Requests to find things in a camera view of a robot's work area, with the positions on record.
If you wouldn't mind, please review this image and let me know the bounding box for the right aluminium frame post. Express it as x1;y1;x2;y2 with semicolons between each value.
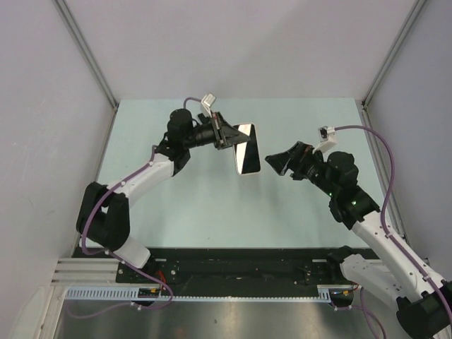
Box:
360;0;429;108

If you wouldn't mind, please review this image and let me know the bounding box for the left aluminium frame post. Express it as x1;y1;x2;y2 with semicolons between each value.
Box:
52;0;119;111

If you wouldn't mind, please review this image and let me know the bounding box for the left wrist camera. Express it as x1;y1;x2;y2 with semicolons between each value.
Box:
200;93;216;117

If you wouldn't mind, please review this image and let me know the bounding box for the aluminium frame post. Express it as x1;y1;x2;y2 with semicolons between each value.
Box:
360;0;429;108
52;0;119;111

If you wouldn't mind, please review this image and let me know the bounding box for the aluminium front frame rail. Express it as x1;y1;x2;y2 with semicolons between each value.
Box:
51;257;434;287

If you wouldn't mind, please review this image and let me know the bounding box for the white slotted cable duct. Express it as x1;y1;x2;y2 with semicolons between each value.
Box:
65;284;333;302

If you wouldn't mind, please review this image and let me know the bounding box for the black phone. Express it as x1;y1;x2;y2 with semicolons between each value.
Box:
233;123;261;175

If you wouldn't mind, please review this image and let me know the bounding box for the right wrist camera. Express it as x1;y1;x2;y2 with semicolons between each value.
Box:
313;126;338;153

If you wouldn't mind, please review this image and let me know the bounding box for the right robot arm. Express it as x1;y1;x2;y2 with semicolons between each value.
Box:
265;141;451;338

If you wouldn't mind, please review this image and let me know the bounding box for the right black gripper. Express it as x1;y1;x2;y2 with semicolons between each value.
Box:
265;142;338;198

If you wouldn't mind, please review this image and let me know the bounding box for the right aluminium side rail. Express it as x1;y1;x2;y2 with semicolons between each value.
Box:
355;100;408;242

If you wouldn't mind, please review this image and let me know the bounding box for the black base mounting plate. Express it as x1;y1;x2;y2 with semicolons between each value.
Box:
71;246;412;307

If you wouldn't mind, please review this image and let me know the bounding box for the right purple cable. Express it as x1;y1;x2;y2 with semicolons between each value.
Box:
333;124;452;325

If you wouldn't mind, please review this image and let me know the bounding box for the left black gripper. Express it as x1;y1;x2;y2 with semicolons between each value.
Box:
183;112;249;150

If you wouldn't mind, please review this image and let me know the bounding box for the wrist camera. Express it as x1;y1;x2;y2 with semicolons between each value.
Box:
200;93;216;117
313;126;338;153

